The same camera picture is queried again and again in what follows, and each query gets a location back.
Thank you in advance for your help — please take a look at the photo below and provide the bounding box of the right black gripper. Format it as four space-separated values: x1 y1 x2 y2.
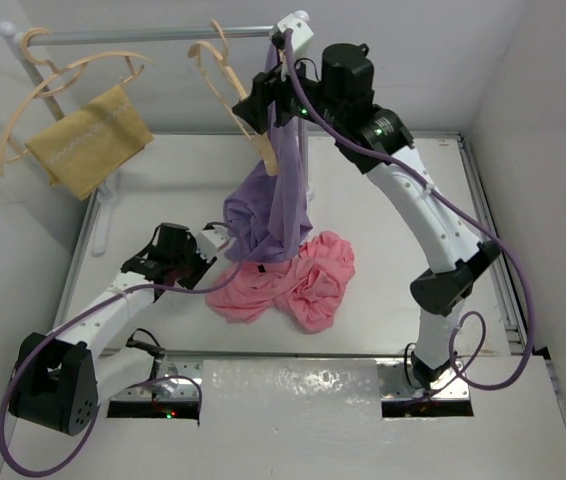
233 45 343 133

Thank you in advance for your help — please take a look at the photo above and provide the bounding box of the beige hanger with purple shirt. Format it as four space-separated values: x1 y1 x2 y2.
188 41 279 177

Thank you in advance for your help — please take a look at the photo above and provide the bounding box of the purple t shirt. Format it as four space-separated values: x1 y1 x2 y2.
222 40 314 265

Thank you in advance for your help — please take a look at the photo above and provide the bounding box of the pink t shirt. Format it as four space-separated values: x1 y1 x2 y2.
206 231 355 334

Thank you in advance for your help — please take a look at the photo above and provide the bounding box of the beige hanger for pink shirt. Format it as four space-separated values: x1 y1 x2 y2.
209 19 230 60

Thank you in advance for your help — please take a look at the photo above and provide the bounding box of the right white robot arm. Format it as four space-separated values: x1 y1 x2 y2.
232 43 501 389

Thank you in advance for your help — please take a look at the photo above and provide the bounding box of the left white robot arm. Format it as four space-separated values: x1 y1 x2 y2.
8 223 229 436

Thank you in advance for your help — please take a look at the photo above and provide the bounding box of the beige hanger with yellow cloth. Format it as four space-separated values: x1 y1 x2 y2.
0 51 155 177

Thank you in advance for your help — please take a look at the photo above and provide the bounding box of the yellow folded cloth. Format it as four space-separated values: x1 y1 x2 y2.
26 85 153 200

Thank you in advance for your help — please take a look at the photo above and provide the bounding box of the white clothes rack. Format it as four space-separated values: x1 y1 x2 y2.
0 11 317 257

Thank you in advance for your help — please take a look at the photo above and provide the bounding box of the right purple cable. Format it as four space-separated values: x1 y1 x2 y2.
280 27 536 402

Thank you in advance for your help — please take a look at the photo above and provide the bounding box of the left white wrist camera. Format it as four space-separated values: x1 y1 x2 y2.
195 225 230 261

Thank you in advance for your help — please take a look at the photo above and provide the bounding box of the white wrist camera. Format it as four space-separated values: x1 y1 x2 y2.
195 225 230 261
269 10 314 60

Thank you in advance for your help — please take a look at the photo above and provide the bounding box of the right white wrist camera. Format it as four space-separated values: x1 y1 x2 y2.
269 10 314 60

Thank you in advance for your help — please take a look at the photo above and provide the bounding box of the metal base plate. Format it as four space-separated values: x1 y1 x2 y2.
106 356 474 420

